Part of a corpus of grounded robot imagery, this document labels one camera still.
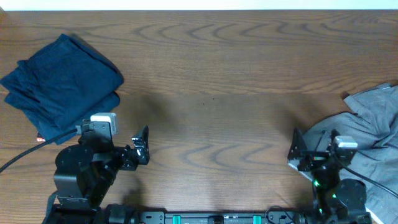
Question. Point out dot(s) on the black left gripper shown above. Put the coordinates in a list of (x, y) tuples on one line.
[(142, 153)]

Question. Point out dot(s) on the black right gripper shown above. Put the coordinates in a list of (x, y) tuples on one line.
[(314, 158)]

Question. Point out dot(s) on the grey shorts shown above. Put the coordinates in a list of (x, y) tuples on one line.
[(372, 123)]

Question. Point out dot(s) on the navy blue shorts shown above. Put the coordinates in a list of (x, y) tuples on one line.
[(64, 78), (46, 126)]

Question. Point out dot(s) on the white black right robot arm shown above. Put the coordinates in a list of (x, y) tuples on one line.
[(336, 200)]

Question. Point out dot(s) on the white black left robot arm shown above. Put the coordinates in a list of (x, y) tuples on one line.
[(87, 170)]

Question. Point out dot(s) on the folded navy blue shorts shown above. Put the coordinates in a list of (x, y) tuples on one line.
[(46, 126)]

